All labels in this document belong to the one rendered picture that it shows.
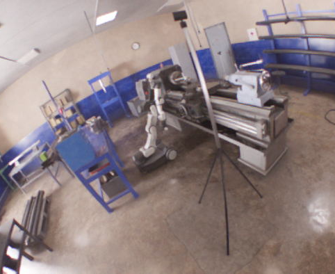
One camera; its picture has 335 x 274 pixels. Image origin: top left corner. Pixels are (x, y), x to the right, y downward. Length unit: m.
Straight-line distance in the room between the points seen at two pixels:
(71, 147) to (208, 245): 1.81
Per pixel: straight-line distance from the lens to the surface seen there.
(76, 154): 2.01
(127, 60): 6.55
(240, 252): 1.69
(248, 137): 2.02
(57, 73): 6.51
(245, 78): 1.93
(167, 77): 3.39
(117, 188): 2.68
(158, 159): 2.66
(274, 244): 1.74
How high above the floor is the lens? 1.62
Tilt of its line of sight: 28 degrees down
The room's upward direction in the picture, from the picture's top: 22 degrees counter-clockwise
